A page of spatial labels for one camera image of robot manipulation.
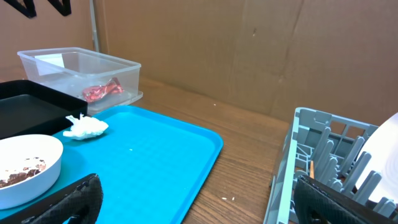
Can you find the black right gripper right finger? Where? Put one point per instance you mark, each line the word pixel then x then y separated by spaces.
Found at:
pixel 316 203

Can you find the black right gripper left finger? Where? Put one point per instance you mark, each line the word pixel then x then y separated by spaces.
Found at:
pixel 77 203

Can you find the grey dish rack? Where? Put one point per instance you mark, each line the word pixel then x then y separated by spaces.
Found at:
pixel 330 149

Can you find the white tissue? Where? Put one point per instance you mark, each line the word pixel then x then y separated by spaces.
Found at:
pixel 85 127

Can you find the large pink plate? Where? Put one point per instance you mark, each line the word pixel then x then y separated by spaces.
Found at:
pixel 382 146

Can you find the red snack wrapper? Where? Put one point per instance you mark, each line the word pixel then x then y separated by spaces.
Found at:
pixel 98 92

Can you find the small pink plate with food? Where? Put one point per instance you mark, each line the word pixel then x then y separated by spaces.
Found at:
pixel 30 165

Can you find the teal tray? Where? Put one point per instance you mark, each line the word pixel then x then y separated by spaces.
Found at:
pixel 151 167

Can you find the black bin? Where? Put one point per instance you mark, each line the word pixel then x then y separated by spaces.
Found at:
pixel 31 108

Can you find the clear plastic bin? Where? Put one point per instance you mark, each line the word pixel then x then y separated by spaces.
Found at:
pixel 72 69

